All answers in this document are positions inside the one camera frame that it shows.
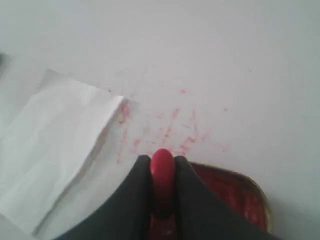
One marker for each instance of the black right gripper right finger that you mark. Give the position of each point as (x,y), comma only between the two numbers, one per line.
(201,215)

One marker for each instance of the red rectangular tin tray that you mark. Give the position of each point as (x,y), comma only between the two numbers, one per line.
(239,192)

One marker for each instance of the red stamp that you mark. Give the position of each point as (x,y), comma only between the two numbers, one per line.
(162,169)

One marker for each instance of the white paper sheet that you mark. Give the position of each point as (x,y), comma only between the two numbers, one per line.
(47,145)

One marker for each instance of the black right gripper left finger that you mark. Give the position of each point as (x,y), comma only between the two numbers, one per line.
(126,215)

